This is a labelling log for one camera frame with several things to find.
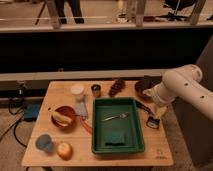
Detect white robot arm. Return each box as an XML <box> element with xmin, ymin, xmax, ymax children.
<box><xmin>143</xmin><ymin>64</ymin><xmax>213</xmax><ymax>121</ymax></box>

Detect small metal cup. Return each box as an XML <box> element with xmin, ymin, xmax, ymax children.
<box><xmin>91</xmin><ymin>84</ymin><xmax>101</xmax><ymax>98</ymax></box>

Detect white plastic cup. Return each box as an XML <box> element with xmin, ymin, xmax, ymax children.
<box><xmin>71</xmin><ymin>84</ymin><xmax>85</xmax><ymax>101</ymax></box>

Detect silver metal fork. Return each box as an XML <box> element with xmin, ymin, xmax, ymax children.
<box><xmin>102</xmin><ymin>113</ymin><xmax>129</xmax><ymax>122</ymax></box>

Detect blue plastic cup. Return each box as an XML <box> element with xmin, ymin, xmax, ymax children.
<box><xmin>35</xmin><ymin>134</ymin><xmax>53</xmax><ymax>153</ymax></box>

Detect bunch of dark grapes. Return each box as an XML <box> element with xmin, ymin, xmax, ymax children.
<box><xmin>108</xmin><ymin>79</ymin><xmax>125</xmax><ymax>97</ymax></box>

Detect grey blue cloth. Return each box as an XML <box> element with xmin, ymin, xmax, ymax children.
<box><xmin>74</xmin><ymin>102</ymin><xmax>88</xmax><ymax>119</ymax></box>

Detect green plastic tray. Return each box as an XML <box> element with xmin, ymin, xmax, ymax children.
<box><xmin>91</xmin><ymin>97</ymin><xmax>145</xmax><ymax>155</ymax></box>

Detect red bowl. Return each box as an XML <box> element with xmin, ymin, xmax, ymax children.
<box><xmin>50</xmin><ymin>106</ymin><xmax>76</xmax><ymax>129</ymax></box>

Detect blue sponge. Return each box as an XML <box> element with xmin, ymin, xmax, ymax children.
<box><xmin>104</xmin><ymin>131</ymin><xmax>125</xmax><ymax>146</ymax></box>

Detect yellow banana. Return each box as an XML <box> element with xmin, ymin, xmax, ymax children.
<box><xmin>48</xmin><ymin>107</ymin><xmax>72</xmax><ymax>125</ymax></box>

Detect yellow red apple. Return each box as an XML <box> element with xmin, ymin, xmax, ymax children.
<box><xmin>56</xmin><ymin>142</ymin><xmax>73</xmax><ymax>160</ymax></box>

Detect blue box on floor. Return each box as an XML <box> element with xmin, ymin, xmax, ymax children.
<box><xmin>24</xmin><ymin>103</ymin><xmax>41</xmax><ymax>121</ymax></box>

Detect person legs in background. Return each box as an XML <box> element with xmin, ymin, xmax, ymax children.
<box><xmin>54</xmin><ymin>0</ymin><xmax>85</xmax><ymax>25</ymax></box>

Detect black office chair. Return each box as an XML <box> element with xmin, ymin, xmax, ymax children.
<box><xmin>158</xmin><ymin>0</ymin><xmax>197</xmax><ymax>21</ymax></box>

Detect red handled utensil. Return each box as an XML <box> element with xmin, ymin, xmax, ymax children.
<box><xmin>80</xmin><ymin>116</ymin><xmax>92</xmax><ymax>134</ymax></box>

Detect black handled peeler tool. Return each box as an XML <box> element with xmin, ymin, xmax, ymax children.
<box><xmin>136</xmin><ymin>101</ymin><xmax>160</xmax><ymax>129</ymax></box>

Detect black floor cables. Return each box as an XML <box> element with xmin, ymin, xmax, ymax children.
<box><xmin>0</xmin><ymin>83</ymin><xmax>28</xmax><ymax>148</ymax></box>

